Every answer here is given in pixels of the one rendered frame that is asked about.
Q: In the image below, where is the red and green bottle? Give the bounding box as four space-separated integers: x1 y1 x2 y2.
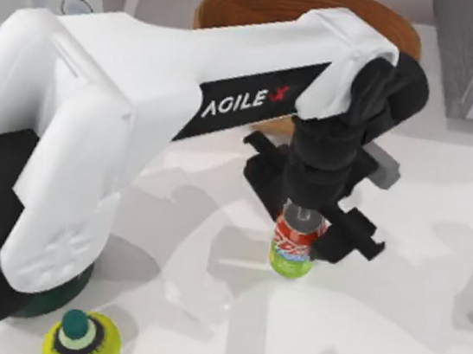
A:
265 196 332 286

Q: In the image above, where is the round wooden basket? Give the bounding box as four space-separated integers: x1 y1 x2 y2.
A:
179 0 428 156

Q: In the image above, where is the dark green bottle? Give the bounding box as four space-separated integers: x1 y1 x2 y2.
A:
4 251 96 326

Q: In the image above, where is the yellow-green bottle with green cap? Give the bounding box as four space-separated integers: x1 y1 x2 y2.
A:
41 304 132 354

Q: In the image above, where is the round microwave knob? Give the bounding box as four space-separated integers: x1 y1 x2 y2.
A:
57 0 97 20

